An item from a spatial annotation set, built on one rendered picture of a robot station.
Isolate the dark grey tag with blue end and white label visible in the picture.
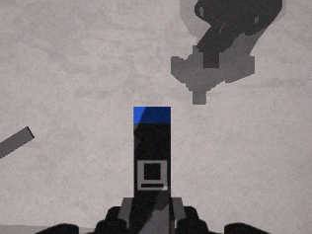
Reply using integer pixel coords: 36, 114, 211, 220
133, 107, 171, 234

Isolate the dark grey flat bar with blue end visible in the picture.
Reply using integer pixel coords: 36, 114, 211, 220
0, 127, 34, 159

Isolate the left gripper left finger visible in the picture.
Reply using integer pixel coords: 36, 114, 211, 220
35, 197, 136, 234

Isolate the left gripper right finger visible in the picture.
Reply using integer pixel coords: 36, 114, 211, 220
169, 197, 271, 234

